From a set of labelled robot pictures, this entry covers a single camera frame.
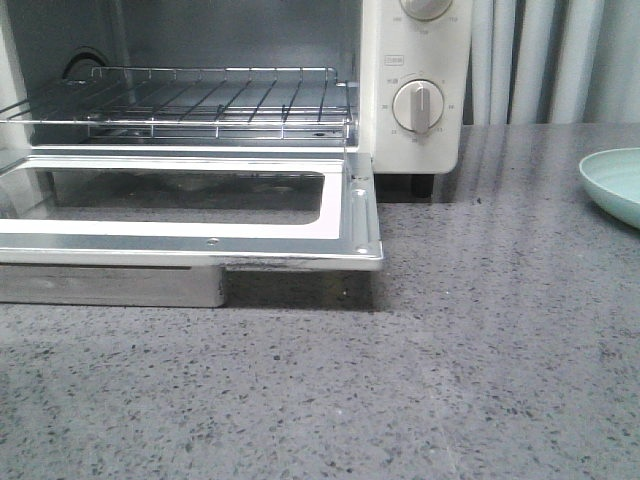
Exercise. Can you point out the glass oven door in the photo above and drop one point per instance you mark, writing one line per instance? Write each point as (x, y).
(149, 207)

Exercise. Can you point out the white Toshiba toaster oven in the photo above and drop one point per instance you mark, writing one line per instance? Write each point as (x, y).
(373, 43)

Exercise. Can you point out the pale grey curtain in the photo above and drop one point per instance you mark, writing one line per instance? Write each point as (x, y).
(558, 62)

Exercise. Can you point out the black right oven foot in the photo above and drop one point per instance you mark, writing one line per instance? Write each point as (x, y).
(421, 185)

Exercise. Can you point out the silver oven door handle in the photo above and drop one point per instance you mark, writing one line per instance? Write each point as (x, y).
(116, 286)

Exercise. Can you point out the mint green plate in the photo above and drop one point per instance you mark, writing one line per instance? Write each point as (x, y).
(611, 179)

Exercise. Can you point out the lower beige timer knob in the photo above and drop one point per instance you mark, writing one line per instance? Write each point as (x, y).
(418, 105)

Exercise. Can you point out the metal wire oven rack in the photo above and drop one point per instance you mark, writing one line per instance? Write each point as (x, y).
(193, 105)

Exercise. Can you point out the upper beige oven knob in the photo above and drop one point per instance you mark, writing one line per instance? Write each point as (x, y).
(425, 10)

